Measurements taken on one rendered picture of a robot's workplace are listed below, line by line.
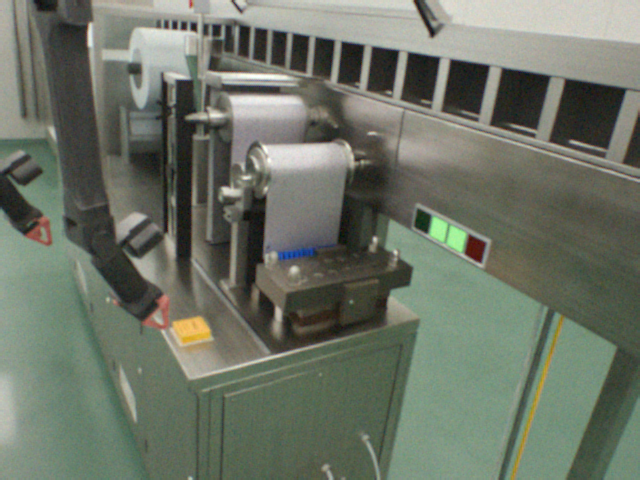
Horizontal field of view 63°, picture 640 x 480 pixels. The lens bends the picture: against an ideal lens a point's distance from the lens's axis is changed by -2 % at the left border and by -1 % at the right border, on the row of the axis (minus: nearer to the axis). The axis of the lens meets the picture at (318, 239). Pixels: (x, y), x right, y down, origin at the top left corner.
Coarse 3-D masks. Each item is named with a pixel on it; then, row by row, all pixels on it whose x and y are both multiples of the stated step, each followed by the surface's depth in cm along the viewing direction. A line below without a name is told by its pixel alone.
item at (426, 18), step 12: (420, 0) 122; (432, 0) 122; (240, 12) 209; (336, 12) 159; (348, 12) 154; (360, 12) 149; (372, 12) 145; (384, 12) 141; (420, 12) 119; (432, 12) 123; (444, 12) 125; (432, 36) 124
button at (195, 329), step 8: (184, 320) 128; (192, 320) 128; (200, 320) 128; (176, 328) 125; (184, 328) 124; (192, 328) 125; (200, 328) 125; (208, 328) 126; (184, 336) 122; (192, 336) 123; (200, 336) 124; (208, 336) 125
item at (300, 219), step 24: (288, 192) 138; (312, 192) 142; (336, 192) 146; (288, 216) 141; (312, 216) 145; (336, 216) 149; (264, 240) 140; (288, 240) 144; (312, 240) 148; (336, 240) 153
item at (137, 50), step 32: (128, 32) 197; (160, 32) 203; (192, 32) 209; (224, 32) 216; (128, 64) 201; (160, 64) 207; (224, 64) 221; (128, 96) 206; (128, 128) 210; (128, 160) 215; (160, 160) 222
